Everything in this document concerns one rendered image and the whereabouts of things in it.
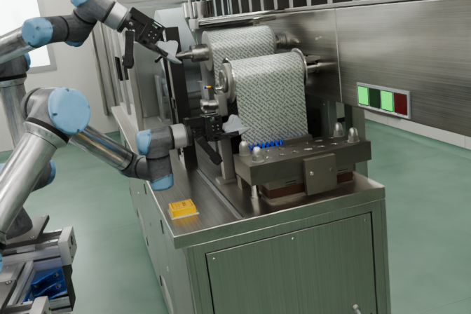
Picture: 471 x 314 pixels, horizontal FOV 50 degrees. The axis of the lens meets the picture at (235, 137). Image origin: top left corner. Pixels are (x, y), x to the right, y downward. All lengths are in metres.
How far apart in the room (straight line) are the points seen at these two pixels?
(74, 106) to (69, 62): 5.77
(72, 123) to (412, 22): 0.87
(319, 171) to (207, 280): 0.45
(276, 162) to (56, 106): 0.63
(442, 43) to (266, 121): 0.66
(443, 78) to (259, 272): 0.74
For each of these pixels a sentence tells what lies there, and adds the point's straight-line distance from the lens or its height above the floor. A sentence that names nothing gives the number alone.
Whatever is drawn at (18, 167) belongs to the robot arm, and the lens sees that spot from 1.30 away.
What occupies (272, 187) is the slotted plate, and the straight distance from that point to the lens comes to 1.50.
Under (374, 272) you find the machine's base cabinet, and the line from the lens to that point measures 1.70.
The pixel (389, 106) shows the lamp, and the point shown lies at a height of 1.17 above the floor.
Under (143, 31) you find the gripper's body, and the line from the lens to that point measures 1.55.
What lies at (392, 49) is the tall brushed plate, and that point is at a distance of 1.38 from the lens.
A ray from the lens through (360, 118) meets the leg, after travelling 1.96.
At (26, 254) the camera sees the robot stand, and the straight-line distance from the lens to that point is 1.90.
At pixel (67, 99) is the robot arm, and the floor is 1.30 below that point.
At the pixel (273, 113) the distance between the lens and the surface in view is 1.65.
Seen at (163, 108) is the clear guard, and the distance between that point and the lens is 2.61.
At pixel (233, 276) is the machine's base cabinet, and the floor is 0.74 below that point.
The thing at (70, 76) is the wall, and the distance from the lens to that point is 7.10.
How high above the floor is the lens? 1.46
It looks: 14 degrees down
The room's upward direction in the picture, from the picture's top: 7 degrees counter-clockwise
